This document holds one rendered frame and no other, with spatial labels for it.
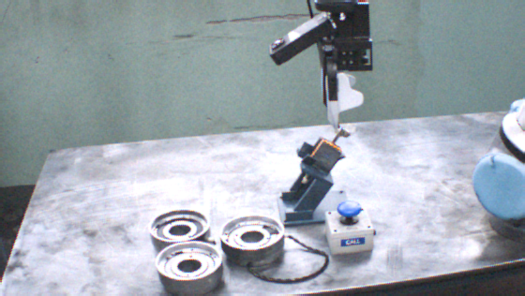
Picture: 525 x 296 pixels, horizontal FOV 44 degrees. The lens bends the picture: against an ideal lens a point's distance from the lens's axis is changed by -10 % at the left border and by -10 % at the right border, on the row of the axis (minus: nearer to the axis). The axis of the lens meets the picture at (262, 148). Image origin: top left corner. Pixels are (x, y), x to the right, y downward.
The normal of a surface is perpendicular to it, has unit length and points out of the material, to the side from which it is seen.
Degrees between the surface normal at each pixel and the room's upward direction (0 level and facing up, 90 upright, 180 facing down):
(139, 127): 90
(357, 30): 90
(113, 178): 0
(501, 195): 97
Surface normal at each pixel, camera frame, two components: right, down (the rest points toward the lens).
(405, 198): -0.06, -0.90
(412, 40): 0.08, 0.43
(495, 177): -0.63, 0.48
